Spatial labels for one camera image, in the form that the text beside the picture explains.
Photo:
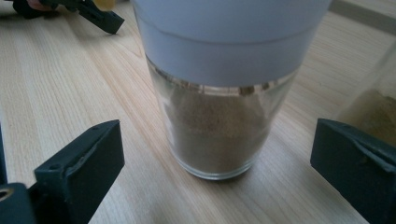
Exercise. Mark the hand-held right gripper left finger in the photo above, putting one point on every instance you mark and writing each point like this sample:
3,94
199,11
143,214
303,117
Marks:
84,168

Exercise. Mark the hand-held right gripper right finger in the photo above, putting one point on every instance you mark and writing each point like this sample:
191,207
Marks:
358,161

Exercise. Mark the white-lid jar of brown powder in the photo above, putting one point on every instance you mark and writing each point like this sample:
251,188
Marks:
224,93

